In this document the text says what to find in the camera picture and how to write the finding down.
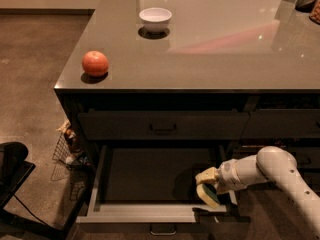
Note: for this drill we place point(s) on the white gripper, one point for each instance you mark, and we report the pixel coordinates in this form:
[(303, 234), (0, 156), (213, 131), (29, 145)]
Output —
[(227, 176)]

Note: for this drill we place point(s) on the green and yellow sponge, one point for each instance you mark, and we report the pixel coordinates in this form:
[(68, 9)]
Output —
[(207, 193)]

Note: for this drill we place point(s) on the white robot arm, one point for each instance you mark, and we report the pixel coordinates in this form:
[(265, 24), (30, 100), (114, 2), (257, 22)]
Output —
[(270, 164)]

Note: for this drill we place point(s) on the open middle drawer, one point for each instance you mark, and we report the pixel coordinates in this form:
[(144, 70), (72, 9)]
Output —
[(153, 190)]

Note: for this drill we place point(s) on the dark drawer cabinet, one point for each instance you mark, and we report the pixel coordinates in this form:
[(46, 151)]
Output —
[(215, 55)]

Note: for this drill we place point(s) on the closed top drawer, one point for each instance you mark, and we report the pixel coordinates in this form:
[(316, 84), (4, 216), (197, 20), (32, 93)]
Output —
[(162, 125)]

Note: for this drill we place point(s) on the red apple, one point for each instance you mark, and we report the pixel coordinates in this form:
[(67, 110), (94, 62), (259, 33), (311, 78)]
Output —
[(95, 64)]

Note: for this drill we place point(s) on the white bowl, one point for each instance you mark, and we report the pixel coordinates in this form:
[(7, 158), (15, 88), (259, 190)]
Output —
[(155, 20)]

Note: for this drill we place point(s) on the black chair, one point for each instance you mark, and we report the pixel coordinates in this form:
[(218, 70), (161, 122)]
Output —
[(14, 170)]

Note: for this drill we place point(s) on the wire basket with items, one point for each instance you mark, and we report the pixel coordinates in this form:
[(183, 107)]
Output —
[(68, 149)]

